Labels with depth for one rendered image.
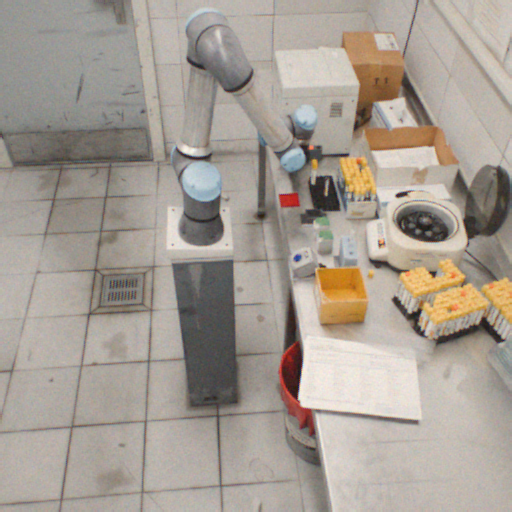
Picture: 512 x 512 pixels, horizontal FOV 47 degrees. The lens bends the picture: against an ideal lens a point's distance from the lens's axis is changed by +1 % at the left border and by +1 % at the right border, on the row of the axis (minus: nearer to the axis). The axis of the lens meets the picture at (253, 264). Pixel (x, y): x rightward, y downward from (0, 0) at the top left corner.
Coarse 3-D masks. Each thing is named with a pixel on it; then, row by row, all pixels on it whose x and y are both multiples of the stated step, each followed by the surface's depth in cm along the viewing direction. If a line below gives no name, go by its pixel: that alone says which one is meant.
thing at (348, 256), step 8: (344, 240) 179; (352, 240) 179; (344, 248) 176; (352, 248) 176; (336, 256) 187; (344, 256) 175; (352, 256) 174; (336, 264) 184; (344, 264) 175; (352, 264) 175
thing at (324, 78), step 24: (336, 48) 225; (288, 72) 212; (312, 72) 212; (336, 72) 212; (288, 96) 207; (312, 96) 208; (336, 96) 209; (336, 120) 216; (312, 144) 223; (336, 144) 224
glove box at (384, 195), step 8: (440, 184) 203; (384, 192) 200; (392, 192) 200; (400, 192) 201; (408, 192) 202; (416, 192) 197; (424, 192) 197; (432, 192) 200; (440, 192) 200; (376, 200) 201; (384, 200) 197; (448, 200) 197; (376, 208) 202; (384, 208) 195; (384, 216) 198
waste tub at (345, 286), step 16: (320, 272) 171; (336, 272) 172; (352, 272) 172; (320, 288) 165; (336, 288) 177; (352, 288) 177; (320, 304) 165; (336, 304) 162; (352, 304) 163; (320, 320) 167; (336, 320) 167; (352, 320) 168
